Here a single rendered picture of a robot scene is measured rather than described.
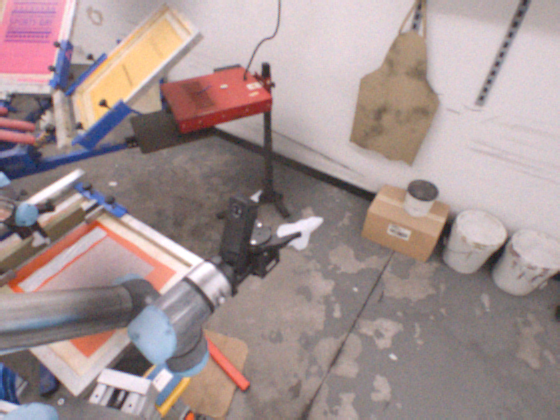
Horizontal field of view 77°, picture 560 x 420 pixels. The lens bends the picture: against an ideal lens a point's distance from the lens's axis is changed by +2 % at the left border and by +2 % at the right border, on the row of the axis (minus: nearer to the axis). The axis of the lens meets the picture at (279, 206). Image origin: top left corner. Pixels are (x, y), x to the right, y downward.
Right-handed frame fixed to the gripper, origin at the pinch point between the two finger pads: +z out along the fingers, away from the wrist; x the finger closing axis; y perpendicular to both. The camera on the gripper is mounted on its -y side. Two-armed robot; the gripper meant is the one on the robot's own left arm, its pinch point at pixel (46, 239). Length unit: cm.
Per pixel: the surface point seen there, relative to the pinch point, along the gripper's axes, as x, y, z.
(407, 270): 127, -149, 102
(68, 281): 19.3, 6.0, 7.0
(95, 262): 20.4, -5.5, 7.0
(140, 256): 33.3, -17.8, 7.0
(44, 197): -21.3, -13.0, -1.6
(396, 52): 69, -195, -25
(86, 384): 60, 25, 4
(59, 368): 49, 27, 4
